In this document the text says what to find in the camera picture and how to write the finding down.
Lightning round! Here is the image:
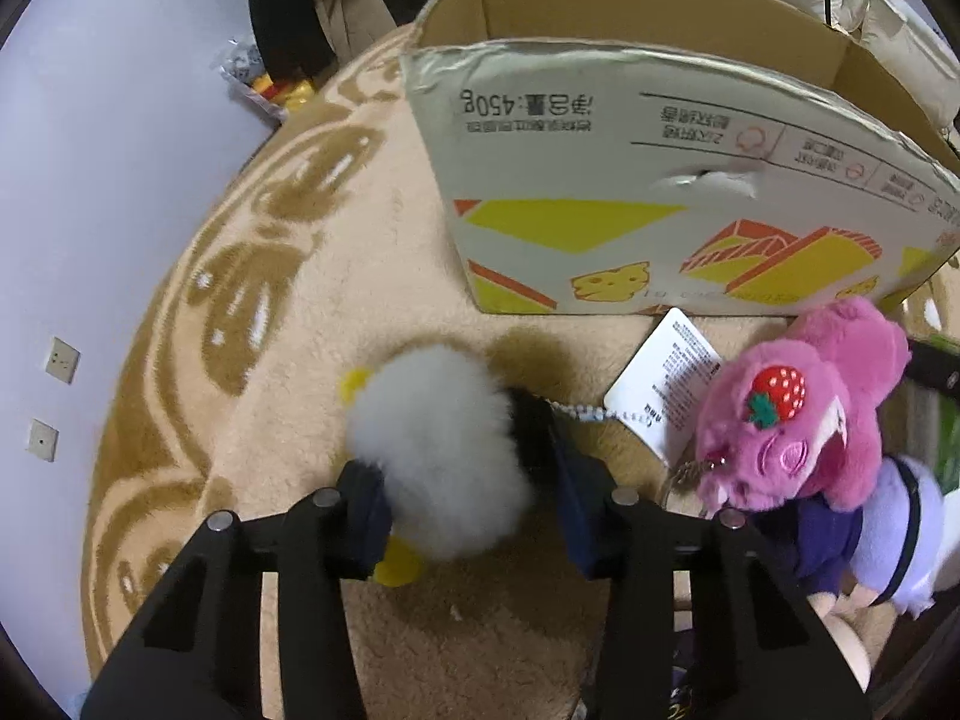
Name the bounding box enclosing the beige brown patterned rug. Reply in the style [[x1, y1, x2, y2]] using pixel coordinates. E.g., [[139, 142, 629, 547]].
[[81, 22, 960, 720]]

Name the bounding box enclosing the white paper hang tag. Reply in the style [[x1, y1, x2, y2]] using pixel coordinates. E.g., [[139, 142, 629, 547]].
[[604, 307, 722, 462]]

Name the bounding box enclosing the white padded jacket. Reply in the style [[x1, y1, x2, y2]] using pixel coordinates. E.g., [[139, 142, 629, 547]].
[[817, 0, 960, 137]]

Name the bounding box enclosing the white fluffy plush toy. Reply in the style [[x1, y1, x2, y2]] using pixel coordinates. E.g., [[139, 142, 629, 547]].
[[337, 345, 560, 587]]

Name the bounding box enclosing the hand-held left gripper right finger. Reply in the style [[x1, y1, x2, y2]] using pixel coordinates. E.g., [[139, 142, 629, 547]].
[[547, 420, 875, 720]]

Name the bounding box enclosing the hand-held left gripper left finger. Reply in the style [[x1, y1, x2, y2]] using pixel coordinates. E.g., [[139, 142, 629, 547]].
[[79, 460, 395, 720]]

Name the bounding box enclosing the printed cardboard box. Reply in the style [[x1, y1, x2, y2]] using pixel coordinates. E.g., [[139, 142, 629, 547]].
[[400, 0, 960, 316]]

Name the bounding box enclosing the white wall socket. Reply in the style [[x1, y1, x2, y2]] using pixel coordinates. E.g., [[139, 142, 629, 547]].
[[26, 418, 59, 462], [43, 335, 82, 385]]

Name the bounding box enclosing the pink plush toy with strawberry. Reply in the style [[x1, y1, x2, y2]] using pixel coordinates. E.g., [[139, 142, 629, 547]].
[[694, 296, 912, 515]]

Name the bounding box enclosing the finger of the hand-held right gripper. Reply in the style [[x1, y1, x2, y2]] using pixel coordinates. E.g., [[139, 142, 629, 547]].
[[909, 341, 960, 392]]

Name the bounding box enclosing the white bead chain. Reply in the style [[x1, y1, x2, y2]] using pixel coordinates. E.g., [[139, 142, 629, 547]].
[[551, 400, 625, 422]]

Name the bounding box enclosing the clear plastic bag with toys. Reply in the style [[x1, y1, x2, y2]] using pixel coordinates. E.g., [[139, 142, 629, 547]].
[[220, 37, 320, 121]]

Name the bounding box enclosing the plush doll in purple clothes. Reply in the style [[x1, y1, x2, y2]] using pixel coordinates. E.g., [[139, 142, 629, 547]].
[[750, 454, 957, 691]]

